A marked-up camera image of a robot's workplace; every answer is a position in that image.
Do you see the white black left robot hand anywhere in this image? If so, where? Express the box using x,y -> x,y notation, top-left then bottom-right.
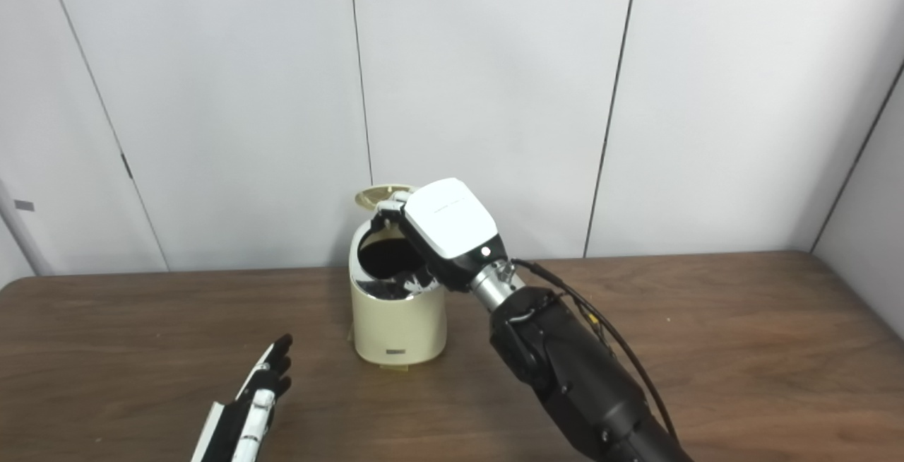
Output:
191,334 -> 294,462

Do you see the cream-colored desktop trash bin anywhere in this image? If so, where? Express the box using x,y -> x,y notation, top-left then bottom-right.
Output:
348,184 -> 448,366

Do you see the round cream bin lid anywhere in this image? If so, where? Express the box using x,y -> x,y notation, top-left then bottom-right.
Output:
355,184 -> 417,212

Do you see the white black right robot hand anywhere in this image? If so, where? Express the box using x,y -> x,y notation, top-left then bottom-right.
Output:
374,178 -> 508,292

